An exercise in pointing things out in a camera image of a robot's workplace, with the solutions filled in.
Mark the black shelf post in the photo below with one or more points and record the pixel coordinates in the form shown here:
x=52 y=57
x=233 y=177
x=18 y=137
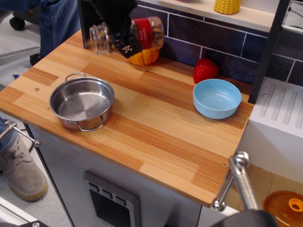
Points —
x=88 y=17
x=269 y=48

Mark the black shelf post left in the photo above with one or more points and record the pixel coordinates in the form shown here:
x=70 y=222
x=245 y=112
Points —
x=88 y=17

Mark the wooden upper shelf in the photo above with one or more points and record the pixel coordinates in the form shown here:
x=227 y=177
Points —
x=246 y=17

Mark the grey oven control panel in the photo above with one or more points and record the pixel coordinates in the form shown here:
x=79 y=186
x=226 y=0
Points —
x=113 y=206

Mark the black rounded object foreground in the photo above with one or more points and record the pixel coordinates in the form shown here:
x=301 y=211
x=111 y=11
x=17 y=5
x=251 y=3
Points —
x=248 y=218

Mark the black shelf post right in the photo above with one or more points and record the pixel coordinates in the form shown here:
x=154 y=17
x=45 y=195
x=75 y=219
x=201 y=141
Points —
x=269 y=48

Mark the clear almond jar red label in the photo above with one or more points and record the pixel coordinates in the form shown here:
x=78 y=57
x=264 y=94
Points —
x=150 y=32

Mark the metal towel rail left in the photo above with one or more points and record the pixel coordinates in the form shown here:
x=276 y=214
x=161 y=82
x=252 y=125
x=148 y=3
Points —
x=13 y=126

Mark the stainless steel pot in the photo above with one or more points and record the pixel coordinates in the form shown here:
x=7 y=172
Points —
x=82 y=103

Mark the blue jeans leg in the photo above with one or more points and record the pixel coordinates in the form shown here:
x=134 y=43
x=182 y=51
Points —
x=59 y=20

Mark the black office chair base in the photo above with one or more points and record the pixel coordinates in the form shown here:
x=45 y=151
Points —
x=19 y=18

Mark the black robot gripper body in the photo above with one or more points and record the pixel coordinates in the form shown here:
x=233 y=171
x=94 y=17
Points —
x=116 y=14

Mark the beige suede shoe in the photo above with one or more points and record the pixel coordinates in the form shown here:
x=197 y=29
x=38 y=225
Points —
x=24 y=177

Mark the yellow toy corn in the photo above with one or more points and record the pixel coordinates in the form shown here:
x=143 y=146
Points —
x=227 y=6

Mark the red toy strawberry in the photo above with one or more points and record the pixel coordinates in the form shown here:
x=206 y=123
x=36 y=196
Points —
x=205 y=69

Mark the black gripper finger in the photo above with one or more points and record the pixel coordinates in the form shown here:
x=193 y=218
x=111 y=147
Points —
x=127 y=44

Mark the orange toy pumpkin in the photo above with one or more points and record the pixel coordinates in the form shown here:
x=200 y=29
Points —
x=145 y=57

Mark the light blue bowl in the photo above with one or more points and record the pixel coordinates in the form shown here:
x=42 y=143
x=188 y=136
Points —
x=216 y=98

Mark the orange pot lid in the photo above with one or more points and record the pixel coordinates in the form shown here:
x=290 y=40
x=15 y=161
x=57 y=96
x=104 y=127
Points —
x=286 y=207

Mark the white toy sink drainer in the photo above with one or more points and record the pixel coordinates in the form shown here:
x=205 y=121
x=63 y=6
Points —
x=277 y=113

